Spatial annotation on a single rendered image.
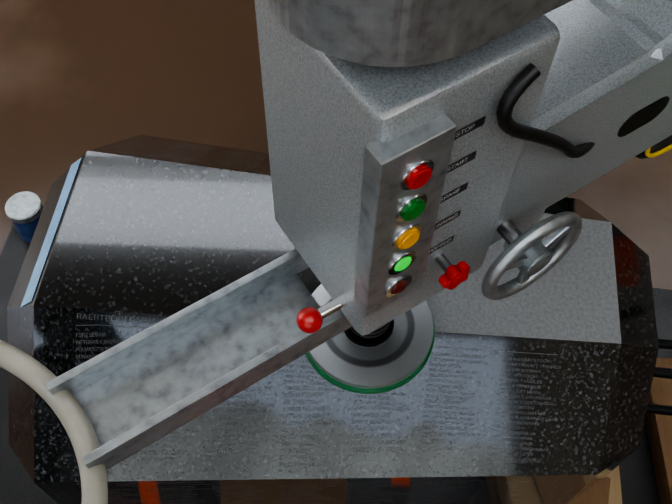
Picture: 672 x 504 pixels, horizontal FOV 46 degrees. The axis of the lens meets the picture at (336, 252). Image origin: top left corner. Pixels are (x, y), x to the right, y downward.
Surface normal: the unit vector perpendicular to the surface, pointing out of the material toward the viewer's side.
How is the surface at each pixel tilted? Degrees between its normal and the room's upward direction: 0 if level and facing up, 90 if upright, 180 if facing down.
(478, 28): 90
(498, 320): 0
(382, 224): 90
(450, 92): 67
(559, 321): 0
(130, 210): 0
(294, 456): 45
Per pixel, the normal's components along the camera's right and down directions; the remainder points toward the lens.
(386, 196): 0.55, 0.72
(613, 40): -0.04, -0.48
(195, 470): -0.04, 0.24
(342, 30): -0.25, 0.83
